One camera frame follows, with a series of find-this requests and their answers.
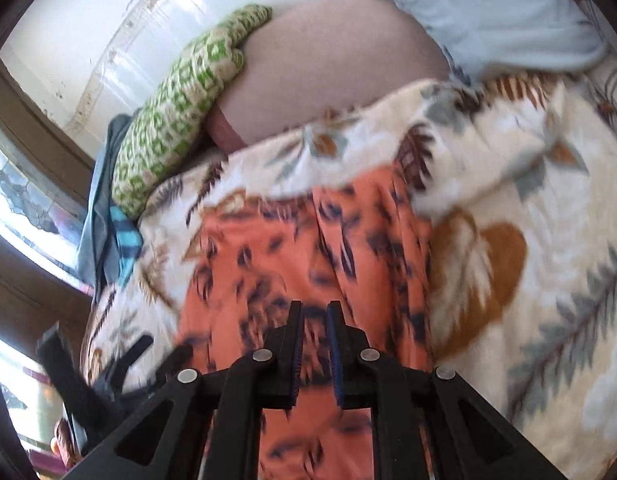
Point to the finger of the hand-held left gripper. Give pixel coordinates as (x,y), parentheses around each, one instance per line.
(71,385)
(131,360)

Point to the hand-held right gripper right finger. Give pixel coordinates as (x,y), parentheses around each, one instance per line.
(334,360)

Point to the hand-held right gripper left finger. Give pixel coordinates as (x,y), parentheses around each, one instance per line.
(297,360)

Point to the orange floral garment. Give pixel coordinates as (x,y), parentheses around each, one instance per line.
(268,260)

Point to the brown wooden door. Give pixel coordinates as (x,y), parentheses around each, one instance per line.
(18,310)

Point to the teal striped cloth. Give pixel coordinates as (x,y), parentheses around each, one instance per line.
(126,245)

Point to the blue grey cloth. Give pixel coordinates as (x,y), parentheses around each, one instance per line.
(96,220)

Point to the stained glass door panel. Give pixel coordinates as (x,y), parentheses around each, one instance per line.
(23,200)

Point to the leaf print blanket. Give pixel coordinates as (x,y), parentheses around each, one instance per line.
(538,210)

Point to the green checkered pillow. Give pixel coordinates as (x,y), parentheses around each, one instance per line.
(178,110)

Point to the grey blue pillow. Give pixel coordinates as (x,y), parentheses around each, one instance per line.
(488,10)

